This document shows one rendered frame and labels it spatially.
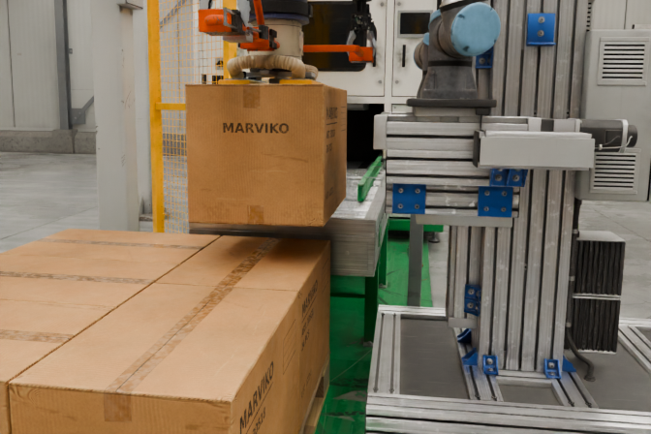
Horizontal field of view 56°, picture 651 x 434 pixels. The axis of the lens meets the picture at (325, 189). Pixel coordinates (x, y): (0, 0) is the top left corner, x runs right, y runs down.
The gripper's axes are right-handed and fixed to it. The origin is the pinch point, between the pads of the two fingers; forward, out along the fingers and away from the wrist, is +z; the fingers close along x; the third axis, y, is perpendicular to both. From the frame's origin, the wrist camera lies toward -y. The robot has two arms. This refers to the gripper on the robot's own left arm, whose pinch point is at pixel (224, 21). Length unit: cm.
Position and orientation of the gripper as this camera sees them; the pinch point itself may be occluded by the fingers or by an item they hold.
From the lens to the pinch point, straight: 147.9
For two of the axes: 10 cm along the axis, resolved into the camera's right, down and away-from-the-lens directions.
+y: 1.2, -1.3, 9.8
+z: -0.2, 9.9, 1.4
